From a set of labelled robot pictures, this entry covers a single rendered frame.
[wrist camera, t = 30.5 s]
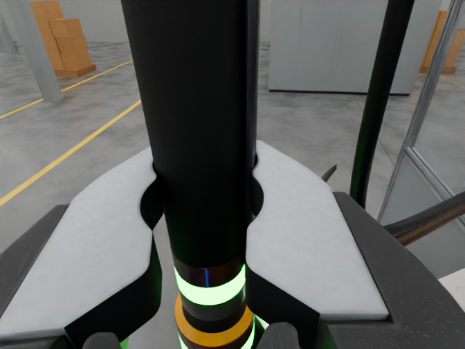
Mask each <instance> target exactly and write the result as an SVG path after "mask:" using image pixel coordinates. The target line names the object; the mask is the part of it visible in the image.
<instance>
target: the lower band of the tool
mask: <svg viewBox="0 0 465 349"><path fill-rule="evenodd" d="M253 315H254V314H253V313H252V312H251V311H250V310H249V308H248V306H247V304H246V310H245V312H244V315H243V317H242V318H241V319H240V320H239V322H238V323H237V324H236V325H234V326H233V327H232V328H230V329H229V330H226V331H224V332H219V333H205V332H201V331H198V330H196V329H195V328H193V327H192V326H191V325H190V324H189V323H188V322H187V321H186V319H185V317H184V315H183V310H182V301H181V295H180V293H179V295H178V297H177V299H176V304H175V318H176V322H177V325H178V327H179V329H180V331H181V332H182V333H183V334H184V335H185V337H187V338H188V339H189V340H191V341H192V342H194V343H196V344H199V345H201V346H207V347H217V346H223V345H226V344H228V343H231V342H233V341H234V340H236V339H238V338H239V337H240V336H241V335H243V333H244V332H245V331H246V330H247V328H248V327H249V325H250V323H251V321H252V319H253Z"/></svg>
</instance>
